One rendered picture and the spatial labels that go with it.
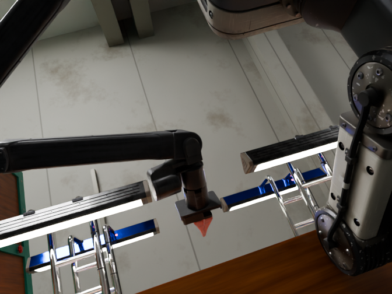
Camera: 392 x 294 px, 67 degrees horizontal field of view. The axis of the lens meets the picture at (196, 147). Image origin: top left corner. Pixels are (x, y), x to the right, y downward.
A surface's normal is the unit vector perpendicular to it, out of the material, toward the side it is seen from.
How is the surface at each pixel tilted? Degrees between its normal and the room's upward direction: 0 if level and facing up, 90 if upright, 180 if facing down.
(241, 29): 173
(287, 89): 90
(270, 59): 90
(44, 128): 90
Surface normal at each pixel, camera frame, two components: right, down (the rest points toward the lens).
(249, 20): 0.31, 0.86
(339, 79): -0.02, -0.43
